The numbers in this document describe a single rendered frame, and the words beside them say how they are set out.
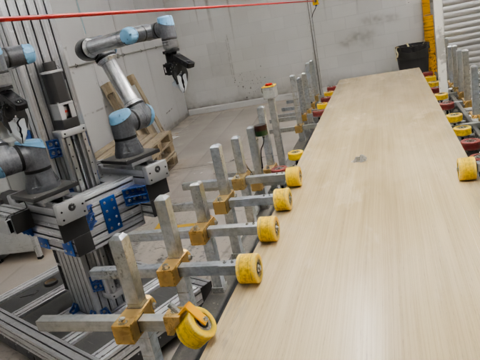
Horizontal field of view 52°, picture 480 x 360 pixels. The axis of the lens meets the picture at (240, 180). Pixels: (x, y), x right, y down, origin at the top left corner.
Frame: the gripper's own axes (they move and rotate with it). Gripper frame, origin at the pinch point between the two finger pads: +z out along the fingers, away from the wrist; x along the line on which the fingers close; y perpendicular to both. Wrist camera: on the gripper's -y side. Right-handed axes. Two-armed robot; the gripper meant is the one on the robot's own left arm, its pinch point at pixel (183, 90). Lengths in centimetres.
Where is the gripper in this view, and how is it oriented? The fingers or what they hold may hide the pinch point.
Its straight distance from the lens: 244.4
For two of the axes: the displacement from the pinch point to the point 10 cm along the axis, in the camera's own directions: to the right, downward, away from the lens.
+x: -6.3, 3.5, -7.0
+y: -7.5, -0.5, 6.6
